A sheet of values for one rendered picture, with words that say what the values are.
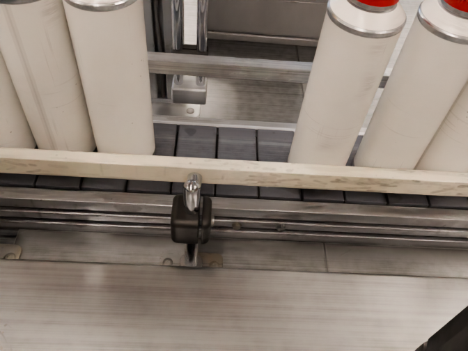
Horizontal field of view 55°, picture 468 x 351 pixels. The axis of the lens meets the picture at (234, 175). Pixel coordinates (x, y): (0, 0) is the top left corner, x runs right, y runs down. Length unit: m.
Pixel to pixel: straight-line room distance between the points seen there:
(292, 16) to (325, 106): 0.30
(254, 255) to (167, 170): 0.12
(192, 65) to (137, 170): 0.10
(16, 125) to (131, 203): 0.11
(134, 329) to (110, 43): 0.19
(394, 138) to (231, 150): 0.15
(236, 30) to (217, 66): 0.26
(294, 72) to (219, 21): 0.26
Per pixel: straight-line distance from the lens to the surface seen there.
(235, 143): 0.43
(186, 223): 0.33
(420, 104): 0.36
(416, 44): 0.34
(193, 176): 0.36
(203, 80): 0.45
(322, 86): 0.34
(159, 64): 0.39
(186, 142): 0.43
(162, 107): 0.53
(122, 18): 0.31
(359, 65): 0.32
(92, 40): 0.32
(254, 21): 0.63
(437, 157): 0.42
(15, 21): 0.33
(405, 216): 0.42
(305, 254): 0.43
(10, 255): 0.44
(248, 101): 0.55
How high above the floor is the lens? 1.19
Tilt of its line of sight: 51 degrees down
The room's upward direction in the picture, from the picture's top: 7 degrees clockwise
